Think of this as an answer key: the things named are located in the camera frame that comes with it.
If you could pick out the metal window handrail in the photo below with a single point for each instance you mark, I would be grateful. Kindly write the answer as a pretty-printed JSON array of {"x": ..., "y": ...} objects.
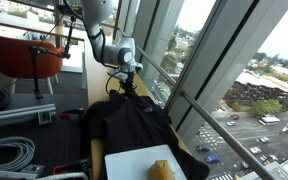
[{"x": 232, "y": 142}]

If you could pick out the black zip-up jumper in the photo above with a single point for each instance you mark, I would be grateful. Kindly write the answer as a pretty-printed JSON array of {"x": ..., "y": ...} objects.
[{"x": 129, "y": 122}]

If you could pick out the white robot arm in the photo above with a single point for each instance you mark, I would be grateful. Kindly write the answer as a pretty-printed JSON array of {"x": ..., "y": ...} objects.
[{"x": 120, "y": 57}]

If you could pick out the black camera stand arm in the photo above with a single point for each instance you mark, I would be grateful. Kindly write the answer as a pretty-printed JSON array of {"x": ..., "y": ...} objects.
[{"x": 37, "y": 50}]

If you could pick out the white rectangular board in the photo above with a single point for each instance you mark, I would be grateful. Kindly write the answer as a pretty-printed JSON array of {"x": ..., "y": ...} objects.
[{"x": 135, "y": 164}]

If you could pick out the orange chair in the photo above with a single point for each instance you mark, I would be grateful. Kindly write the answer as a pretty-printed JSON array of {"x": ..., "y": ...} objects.
[{"x": 15, "y": 59}]

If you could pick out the black stereo camera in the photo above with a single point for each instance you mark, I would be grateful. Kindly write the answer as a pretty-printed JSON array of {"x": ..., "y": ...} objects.
[{"x": 69, "y": 10}]

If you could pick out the orange-handled black clamp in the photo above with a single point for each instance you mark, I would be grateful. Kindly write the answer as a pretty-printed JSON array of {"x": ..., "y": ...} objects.
[
  {"x": 67, "y": 113},
  {"x": 76, "y": 166}
]

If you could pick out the aluminium extrusion rail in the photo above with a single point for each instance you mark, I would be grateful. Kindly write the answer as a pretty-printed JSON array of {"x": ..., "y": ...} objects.
[{"x": 44, "y": 114}]

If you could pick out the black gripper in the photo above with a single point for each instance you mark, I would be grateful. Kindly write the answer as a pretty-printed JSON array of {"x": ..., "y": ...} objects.
[{"x": 128, "y": 85}]

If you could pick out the black perforated breadboard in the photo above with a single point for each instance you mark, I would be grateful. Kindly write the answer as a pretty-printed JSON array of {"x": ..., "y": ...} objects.
[{"x": 55, "y": 143}]

